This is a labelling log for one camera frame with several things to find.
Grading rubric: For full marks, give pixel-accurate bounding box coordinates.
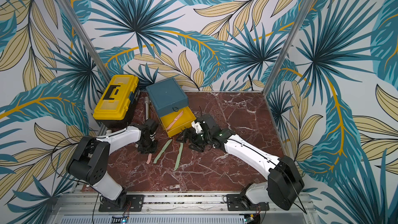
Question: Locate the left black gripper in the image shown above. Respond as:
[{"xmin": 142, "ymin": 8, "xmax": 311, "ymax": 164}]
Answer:
[{"xmin": 137, "ymin": 137, "xmax": 159, "ymax": 154}]

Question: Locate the yellow drawer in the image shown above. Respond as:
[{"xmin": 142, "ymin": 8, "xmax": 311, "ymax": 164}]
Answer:
[{"xmin": 160, "ymin": 107, "xmax": 197, "ymax": 138}]

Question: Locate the pink knife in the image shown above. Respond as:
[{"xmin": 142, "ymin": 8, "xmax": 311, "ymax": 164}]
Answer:
[
  {"xmin": 166, "ymin": 111, "xmax": 183, "ymax": 131},
  {"xmin": 146, "ymin": 153, "xmax": 152, "ymax": 164}
]

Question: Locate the teal drawer cabinet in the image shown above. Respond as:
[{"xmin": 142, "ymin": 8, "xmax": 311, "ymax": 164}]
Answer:
[{"xmin": 146, "ymin": 78, "xmax": 189, "ymax": 117}]

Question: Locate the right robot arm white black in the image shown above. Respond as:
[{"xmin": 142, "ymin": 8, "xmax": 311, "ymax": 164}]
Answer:
[{"xmin": 177, "ymin": 114, "xmax": 304, "ymax": 211}]

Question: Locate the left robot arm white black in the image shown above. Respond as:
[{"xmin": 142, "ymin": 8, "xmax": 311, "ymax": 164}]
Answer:
[{"xmin": 66, "ymin": 119, "xmax": 159, "ymax": 201}]

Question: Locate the green knife right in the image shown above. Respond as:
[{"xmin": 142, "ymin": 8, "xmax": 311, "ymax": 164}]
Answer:
[{"xmin": 174, "ymin": 143, "xmax": 184, "ymax": 171}]

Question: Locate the green knife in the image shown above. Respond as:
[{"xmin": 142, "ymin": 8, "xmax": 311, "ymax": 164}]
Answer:
[
  {"xmin": 153, "ymin": 139, "xmax": 173, "ymax": 164},
  {"xmin": 174, "ymin": 143, "xmax": 184, "ymax": 171}
]

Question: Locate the green knife left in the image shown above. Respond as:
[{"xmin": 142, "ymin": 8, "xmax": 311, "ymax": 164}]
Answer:
[{"xmin": 153, "ymin": 139, "xmax": 173, "ymax": 164}]

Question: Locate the grey metal cylinder tool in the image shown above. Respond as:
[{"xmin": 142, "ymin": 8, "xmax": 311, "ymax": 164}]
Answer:
[{"xmin": 144, "ymin": 96, "xmax": 150, "ymax": 120}]

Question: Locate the yellow black toolbox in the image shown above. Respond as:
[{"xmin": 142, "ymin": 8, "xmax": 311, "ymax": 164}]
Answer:
[{"xmin": 93, "ymin": 75, "xmax": 141, "ymax": 129}]

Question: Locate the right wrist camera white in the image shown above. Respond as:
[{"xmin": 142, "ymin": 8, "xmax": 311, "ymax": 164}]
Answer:
[{"xmin": 191, "ymin": 121, "xmax": 204, "ymax": 134}]

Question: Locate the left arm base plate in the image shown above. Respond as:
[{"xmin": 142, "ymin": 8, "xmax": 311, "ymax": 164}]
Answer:
[{"xmin": 98, "ymin": 195, "xmax": 145, "ymax": 212}]

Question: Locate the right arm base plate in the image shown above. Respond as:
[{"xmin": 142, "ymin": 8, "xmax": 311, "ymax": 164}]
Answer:
[{"xmin": 222, "ymin": 194, "xmax": 269, "ymax": 211}]

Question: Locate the aluminium front rail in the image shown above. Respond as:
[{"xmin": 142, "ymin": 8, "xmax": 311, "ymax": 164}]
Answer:
[{"xmin": 47, "ymin": 191, "xmax": 321, "ymax": 224}]

